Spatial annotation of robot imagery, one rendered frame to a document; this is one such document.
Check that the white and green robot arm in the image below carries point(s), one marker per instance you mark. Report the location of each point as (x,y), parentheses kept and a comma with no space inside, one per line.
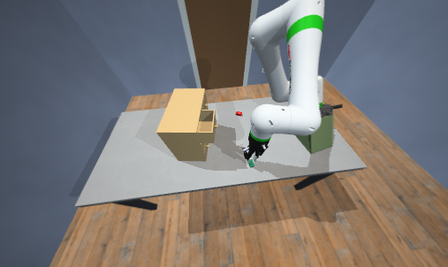
(302,22)

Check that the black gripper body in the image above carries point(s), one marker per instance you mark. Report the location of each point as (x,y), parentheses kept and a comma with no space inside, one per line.
(250,147)

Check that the small tan chest of drawers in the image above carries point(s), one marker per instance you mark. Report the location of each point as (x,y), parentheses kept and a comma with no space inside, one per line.
(178,127)

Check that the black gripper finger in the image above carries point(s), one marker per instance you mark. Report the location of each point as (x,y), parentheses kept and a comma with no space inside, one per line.
(257,154)
(249,154)

